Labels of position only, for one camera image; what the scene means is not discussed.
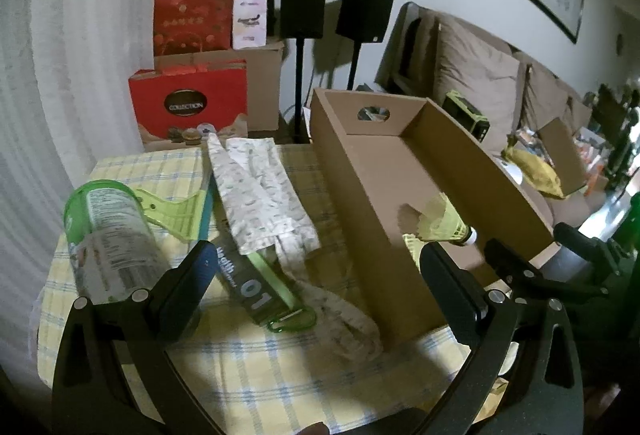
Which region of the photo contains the green labelled tin can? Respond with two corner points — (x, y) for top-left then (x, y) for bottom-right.
(63, 180), (170, 304)

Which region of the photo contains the green handled squeegee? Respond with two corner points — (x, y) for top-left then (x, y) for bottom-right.
(134, 188), (214, 242)

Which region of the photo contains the black green lanyard strap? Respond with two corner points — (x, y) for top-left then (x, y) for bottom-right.
(211, 237), (304, 324)

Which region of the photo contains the green carabiner clip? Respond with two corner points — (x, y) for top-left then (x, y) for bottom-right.
(267, 306), (317, 334)

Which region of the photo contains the yellow shuttlecock white cork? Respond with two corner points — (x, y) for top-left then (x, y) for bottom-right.
(402, 233), (425, 267)

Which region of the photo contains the yellow cloth on sofa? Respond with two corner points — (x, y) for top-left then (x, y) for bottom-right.
(502, 146), (565, 200)

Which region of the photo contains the black green small device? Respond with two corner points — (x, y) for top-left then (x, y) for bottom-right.
(442, 91), (490, 143)

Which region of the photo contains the brown cardboard storage box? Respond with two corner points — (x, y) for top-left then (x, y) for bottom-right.
(310, 88), (553, 351)

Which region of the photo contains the beige sofa pillow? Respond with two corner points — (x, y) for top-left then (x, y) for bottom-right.
(433, 16), (520, 155)
(520, 64), (573, 131)

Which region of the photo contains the red collection gift box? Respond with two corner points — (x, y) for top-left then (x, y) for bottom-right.
(129, 60), (248, 151)

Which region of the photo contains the large brown cardboard carton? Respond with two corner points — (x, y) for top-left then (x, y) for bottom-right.
(154, 39), (285, 132)

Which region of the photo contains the red patterned gift bag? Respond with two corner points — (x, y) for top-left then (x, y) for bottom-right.
(153, 0), (233, 56)

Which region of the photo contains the black right speaker on stand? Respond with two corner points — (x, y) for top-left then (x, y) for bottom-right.
(335, 0), (394, 91)

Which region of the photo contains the black speaker on stand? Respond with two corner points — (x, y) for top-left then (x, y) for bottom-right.
(335, 0), (394, 91)
(280, 0), (326, 144)

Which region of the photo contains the white pink small box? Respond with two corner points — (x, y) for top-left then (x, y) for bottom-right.
(232, 0), (268, 50)

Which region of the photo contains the black left speaker on stand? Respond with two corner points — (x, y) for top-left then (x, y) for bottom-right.
(280, 0), (326, 144)

